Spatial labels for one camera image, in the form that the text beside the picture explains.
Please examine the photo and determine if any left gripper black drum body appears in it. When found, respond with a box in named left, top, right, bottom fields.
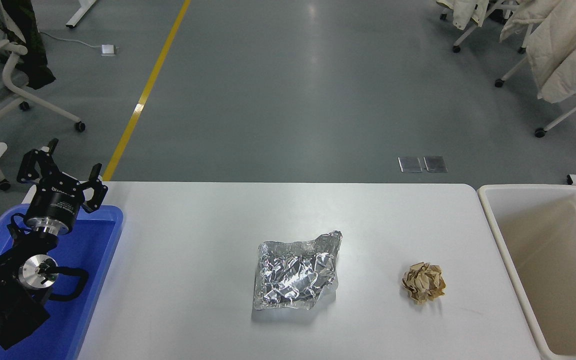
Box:
left=24, top=175, right=87, bottom=227

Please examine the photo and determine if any silver foil tray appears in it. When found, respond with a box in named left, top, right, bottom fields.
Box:
left=253, top=230, right=344, bottom=311

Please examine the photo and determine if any tan paper ball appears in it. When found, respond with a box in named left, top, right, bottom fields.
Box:
left=401, top=262, right=447, bottom=305

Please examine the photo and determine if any blue plastic tray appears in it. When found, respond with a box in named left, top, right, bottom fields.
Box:
left=0, top=204, right=125, bottom=360

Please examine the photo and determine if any dark green jacket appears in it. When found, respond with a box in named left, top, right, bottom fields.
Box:
left=0, top=0, right=56, bottom=91

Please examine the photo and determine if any white desk leg base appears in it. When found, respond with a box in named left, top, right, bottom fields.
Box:
left=66, top=0, right=99, bottom=29

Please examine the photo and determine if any white chair with casters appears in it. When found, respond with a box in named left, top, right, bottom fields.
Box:
left=439, top=0, right=529, bottom=54
left=494, top=22, right=576, bottom=139

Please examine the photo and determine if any small cream coat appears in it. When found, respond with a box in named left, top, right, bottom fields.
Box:
left=437, top=0, right=494, bottom=31

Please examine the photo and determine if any large pale plastic bin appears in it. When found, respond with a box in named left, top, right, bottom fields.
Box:
left=477, top=184, right=576, bottom=360

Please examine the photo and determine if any large cream quilted coat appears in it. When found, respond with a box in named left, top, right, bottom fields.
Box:
left=500, top=0, right=576, bottom=104

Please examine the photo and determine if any white power cable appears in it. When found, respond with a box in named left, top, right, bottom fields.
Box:
left=38, top=31, right=104, bottom=50

